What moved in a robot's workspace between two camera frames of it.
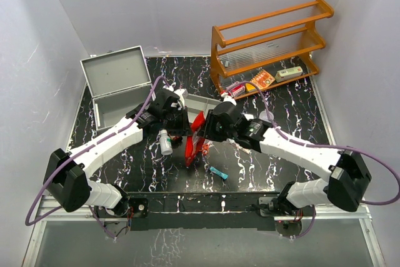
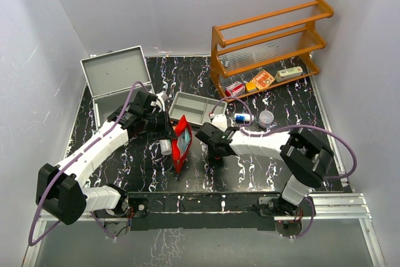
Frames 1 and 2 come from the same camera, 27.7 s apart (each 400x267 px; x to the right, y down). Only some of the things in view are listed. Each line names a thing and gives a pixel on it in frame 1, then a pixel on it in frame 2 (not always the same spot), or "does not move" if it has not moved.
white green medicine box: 282,74 does not move
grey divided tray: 195,104 does not move
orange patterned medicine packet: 262,79 does not move
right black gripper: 209,129 to 213,154
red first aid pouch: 194,141 to 180,144
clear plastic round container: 264,115 does not move
